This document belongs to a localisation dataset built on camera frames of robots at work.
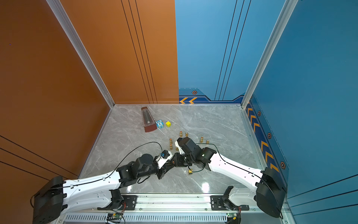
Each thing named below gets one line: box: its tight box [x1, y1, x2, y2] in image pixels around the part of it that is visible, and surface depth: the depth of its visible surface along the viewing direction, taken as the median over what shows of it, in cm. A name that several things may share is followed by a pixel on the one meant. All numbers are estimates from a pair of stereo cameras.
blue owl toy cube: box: [155, 119, 165, 129], surface depth 107 cm
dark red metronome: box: [141, 106, 158, 133], surface depth 101 cm
